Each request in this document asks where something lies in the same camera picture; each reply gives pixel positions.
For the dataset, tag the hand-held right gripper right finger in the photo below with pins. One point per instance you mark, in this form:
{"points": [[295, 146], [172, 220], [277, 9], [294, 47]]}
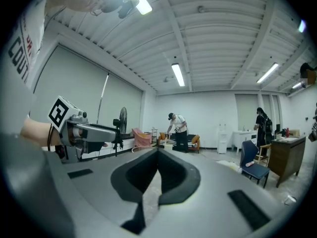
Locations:
{"points": [[178, 180]]}

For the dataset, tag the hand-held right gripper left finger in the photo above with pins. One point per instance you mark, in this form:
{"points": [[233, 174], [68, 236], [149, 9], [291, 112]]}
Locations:
{"points": [[128, 180]]}

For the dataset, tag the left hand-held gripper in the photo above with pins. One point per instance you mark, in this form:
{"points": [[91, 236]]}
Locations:
{"points": [[69, 123]]}

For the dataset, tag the person's left forearm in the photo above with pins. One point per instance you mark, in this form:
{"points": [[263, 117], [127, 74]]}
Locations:
{"points": [[37, 135]]}

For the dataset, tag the black standing fan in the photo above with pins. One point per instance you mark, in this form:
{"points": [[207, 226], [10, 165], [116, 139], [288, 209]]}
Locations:
{"points": [[122, 123]]}

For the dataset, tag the grey window blind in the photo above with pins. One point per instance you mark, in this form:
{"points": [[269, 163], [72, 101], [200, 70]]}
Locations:
{"points": [[121, 100], [71, 83]]}

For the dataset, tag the pink covered chair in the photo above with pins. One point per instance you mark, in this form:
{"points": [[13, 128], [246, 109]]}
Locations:
{"points": [[141, 136]]}

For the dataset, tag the striped sofa with orange cushions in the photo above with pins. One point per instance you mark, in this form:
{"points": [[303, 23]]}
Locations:
{"points": [[194, 140]]}

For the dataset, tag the small metal rack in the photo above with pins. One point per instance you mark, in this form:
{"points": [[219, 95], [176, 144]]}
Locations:
{"points": [[153, 135]]}

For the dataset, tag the white water dispenser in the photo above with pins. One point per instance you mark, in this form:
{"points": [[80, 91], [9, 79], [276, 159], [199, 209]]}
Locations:
{"points": [[222, 140]]}

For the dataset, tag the white roll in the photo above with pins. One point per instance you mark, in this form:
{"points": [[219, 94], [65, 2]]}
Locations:
{"points": [[250, 164]]}

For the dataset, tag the blue chair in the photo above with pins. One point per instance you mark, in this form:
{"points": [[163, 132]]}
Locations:
{"points": [[250, 152]]}

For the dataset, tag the white cabinet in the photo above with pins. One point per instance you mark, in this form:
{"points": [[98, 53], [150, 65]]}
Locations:
{"points": [[244, 139]]}

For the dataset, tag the light wooden chair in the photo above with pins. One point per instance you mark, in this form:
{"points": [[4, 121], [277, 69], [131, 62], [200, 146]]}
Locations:
{"points": [[264, 155]]}

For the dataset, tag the brown wooden desk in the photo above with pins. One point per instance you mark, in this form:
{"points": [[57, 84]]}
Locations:
{"points": [[287, 157]]}

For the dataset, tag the white object on floor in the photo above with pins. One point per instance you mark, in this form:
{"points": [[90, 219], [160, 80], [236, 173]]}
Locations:
{"points": [[290, 200]]}

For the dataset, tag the red bottle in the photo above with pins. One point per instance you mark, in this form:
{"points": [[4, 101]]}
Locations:
{"points": [[287, 132]]}

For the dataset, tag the round ceiling detector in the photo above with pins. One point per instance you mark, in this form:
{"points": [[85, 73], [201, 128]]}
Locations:
{"points": [[201, 9]]}

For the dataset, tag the black head-worn camera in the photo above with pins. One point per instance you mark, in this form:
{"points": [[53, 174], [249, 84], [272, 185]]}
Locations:
{"points": [[127, 7]]}

